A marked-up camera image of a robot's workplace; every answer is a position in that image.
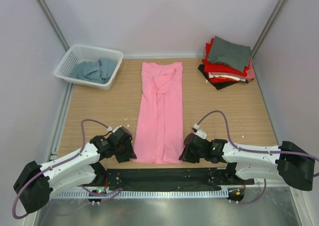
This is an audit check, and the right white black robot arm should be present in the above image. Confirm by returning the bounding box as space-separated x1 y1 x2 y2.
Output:
179 132 315 191

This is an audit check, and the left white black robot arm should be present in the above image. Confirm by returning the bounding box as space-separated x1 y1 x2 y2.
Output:
13 126 136 214

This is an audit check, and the white folded t shirt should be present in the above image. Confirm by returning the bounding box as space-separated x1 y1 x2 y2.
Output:
204 73 249 83

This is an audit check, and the blue-grey t shirt in basket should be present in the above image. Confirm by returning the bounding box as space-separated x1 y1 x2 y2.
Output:
68 57 118 84

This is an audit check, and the red folded t shirt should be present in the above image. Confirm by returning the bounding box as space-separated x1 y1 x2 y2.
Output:
202 38 248 76

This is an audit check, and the light pink folded t shirt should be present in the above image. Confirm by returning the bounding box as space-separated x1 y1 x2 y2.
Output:
208 60 255 80

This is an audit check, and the grey folded t shirt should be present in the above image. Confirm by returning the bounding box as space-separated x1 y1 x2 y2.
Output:
207 36 252 72

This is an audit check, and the white plastic basket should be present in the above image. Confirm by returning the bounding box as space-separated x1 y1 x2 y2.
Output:
54 44 124 90

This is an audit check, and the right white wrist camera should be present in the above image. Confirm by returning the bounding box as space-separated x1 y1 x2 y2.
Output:
192 124 207 139

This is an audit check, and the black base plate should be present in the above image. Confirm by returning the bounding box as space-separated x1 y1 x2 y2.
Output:
85 168 255 192

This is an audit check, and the white slotted cable duct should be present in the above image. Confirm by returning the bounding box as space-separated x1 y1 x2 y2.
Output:
53 188 229 199

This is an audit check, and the aluminium front rail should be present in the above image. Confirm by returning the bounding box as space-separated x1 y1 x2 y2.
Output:
30 166 304 190

